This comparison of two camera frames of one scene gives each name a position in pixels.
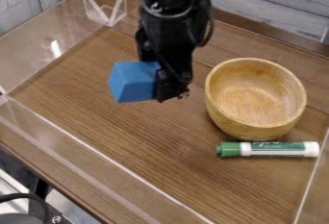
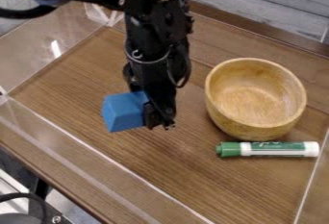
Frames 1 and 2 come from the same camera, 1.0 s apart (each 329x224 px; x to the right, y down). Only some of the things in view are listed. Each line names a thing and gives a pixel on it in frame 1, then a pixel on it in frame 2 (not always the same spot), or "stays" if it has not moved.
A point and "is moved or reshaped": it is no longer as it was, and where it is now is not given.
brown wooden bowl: [254, 97] stays
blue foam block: [132, 80] is moved or reshaped
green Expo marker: [267, 149] stays
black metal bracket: [50, 215] stays
